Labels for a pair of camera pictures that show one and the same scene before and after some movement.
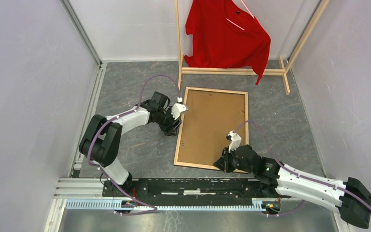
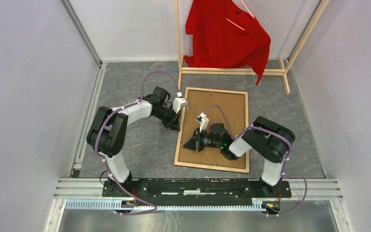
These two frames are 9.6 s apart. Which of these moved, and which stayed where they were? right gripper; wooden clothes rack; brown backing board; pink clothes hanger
Moved: right gripper
Stayed: brown backing board; pink clothes hanger; wooden clothes rack
